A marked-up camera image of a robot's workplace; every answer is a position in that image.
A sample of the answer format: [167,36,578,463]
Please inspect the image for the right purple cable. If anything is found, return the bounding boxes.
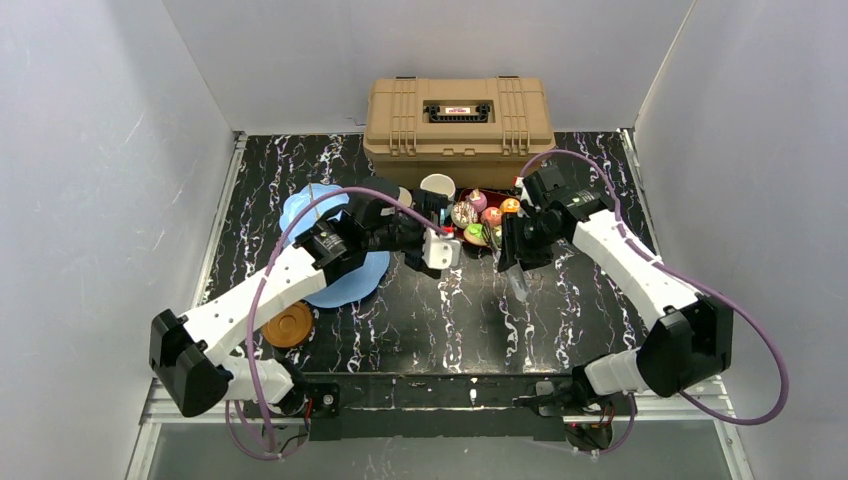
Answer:
[520,149,791,458]

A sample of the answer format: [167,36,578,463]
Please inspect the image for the brown wooden coaster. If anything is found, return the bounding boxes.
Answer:
[261,302,314,349]

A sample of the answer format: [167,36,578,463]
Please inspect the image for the tan plastic toolbox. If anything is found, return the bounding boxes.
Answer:
[362,76,556,189]

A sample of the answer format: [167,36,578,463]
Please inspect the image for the chocolate sprinkle donut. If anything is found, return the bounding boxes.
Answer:
[450,201,479,229]

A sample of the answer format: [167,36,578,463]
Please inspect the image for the pink cupcake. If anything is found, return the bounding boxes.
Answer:
[465,189,488,213]

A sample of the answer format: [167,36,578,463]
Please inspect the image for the pink round pastry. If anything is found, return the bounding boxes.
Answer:
[479,207,503,229]

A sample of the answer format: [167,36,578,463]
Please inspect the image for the red serving tray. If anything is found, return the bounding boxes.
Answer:
[449,189,520,250]

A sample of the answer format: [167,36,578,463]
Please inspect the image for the green frosted donut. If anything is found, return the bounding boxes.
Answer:
[463,223,488,247]

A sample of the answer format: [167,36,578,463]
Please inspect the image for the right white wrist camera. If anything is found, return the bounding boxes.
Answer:
[511,176,529,201]

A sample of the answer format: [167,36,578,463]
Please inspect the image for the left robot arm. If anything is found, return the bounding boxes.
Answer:
[148,177,460,418]

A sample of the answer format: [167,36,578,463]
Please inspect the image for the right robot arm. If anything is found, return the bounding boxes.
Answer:
[498,166,733,402]

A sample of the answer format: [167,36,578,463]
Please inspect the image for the orange pastry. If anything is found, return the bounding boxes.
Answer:
[499,198,521,215]

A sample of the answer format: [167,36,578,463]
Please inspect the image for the aluminium frame rail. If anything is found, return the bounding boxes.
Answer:
[141,373,734,424]

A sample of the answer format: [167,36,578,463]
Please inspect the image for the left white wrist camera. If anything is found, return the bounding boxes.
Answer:
[422,229,462,271]

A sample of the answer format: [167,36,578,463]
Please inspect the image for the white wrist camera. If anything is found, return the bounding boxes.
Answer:
[511,176,529,201]
[422,229,462,271]

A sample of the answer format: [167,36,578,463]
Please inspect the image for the blue three-tier cake stand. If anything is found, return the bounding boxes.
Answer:
[279,183,391,309]

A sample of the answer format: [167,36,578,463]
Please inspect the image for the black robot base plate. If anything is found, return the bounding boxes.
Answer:
[291,370,637,444]

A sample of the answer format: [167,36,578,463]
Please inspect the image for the light blue mug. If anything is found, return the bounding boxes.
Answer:
[419,173,456,202]

